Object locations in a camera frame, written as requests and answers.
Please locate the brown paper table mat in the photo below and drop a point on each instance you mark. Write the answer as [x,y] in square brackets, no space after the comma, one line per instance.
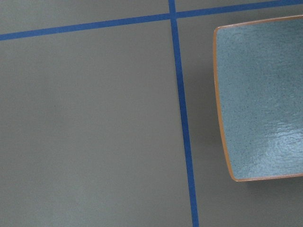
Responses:
[108,117]

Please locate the blue square ceramic plate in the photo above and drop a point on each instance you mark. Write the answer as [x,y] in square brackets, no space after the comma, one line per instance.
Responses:
[258,77]

